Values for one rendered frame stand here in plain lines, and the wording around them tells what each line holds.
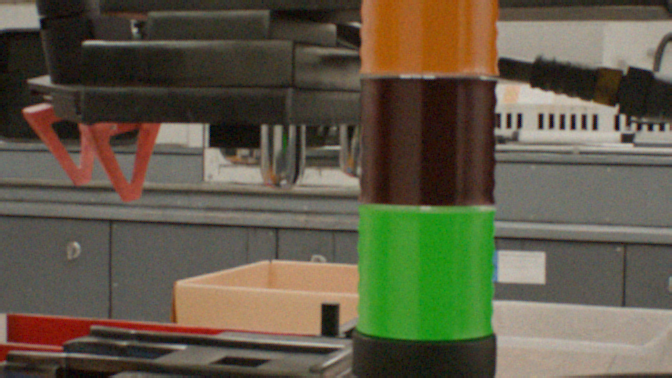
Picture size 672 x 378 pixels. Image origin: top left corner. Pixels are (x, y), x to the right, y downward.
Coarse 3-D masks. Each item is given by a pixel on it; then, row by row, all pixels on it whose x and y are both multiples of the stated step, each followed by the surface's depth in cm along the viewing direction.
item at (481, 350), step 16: (352, 336) 37; (368, 336) 36; (384, 336) 36; (480, 336) 36; (496, 336) 37; (352, 352) 37; (368, 352) 36; (384, 352) 35; (400, 352) 35; (416, 352) 35; (432, 352) 35; (448, 352) 35; (464, 352) 35; (480, 352) 35; (496, 352) 36; (352, 368) 37; (368, 368) 36; (384, 368) 35; (400, 368) 35; (416, 368) 35; (432, 368) 35; (448, 368) 35; (464, 368) 35; (480, 368) 35
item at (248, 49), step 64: (128, 0) 62; (192, 0) 61; (256, 0) 60; (320, 0) 59; (512, 0) 57; (576, 0) 56; (640, 0) 55; (128, 64) 58; (192, 64) 57; (256, 64) 57; (320, 64) 60; (256, 128) 63; (320, 128) 64
